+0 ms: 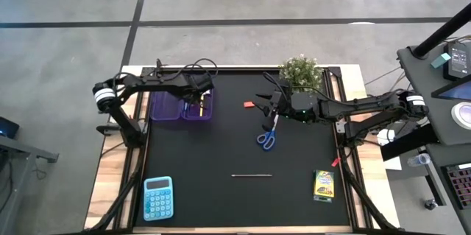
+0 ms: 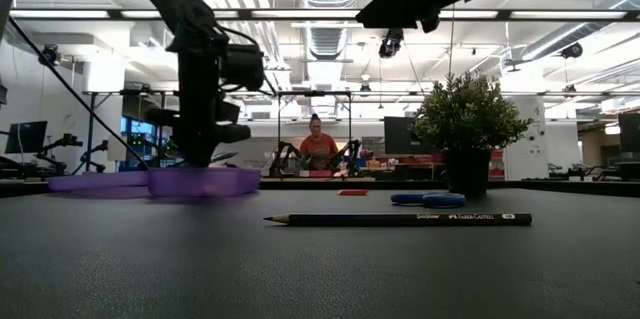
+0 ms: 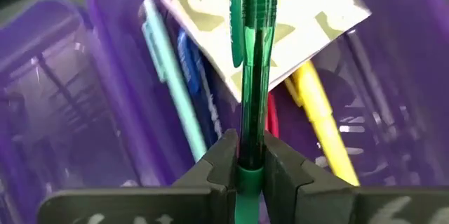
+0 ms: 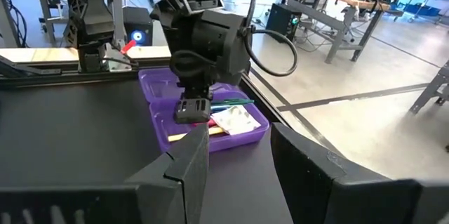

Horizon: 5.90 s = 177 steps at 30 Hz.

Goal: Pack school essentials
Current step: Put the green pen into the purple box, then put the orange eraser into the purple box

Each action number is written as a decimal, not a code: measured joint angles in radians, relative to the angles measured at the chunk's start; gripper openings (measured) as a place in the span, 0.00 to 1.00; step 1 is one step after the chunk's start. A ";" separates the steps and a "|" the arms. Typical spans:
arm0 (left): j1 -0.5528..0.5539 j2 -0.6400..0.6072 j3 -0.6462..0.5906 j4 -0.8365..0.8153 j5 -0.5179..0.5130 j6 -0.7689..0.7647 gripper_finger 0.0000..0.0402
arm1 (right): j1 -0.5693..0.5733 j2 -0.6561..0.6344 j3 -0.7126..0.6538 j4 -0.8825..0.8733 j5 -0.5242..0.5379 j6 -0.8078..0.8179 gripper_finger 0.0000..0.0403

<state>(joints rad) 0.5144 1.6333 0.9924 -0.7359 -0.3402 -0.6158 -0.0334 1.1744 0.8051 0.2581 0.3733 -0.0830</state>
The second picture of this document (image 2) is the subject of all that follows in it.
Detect black computer monitor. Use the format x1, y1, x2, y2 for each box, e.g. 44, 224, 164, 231
4, 120, 49, 156
383, 116, 427, 157

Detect purple plastic box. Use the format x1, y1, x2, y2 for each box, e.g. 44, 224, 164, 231
147, 166, 263, 198

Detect purple plastic lid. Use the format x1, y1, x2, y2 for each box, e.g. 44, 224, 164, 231
47, 170, 150, 194

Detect blue-handled scissors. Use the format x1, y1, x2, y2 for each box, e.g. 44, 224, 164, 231
390, 191, 468, 210

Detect person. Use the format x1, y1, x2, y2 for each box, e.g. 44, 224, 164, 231
298, 113, 341, 171

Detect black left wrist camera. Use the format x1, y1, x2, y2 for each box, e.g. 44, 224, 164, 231
219, 43, 267, 93

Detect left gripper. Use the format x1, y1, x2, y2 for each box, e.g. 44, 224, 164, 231
144, 48, 252, 169

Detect black overhead camera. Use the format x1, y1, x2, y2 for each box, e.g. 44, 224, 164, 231
377, 27, 405, 60

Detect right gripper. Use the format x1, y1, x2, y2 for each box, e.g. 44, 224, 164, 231
355, 0, 443, 34

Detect black background robot rig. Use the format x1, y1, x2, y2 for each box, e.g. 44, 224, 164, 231
269, 89, 362, 179

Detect green plant in black pot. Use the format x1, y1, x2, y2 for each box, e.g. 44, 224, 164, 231
409, 72, 534, 198

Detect black pencil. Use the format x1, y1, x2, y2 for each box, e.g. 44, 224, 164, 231
263, 212, 534, 228

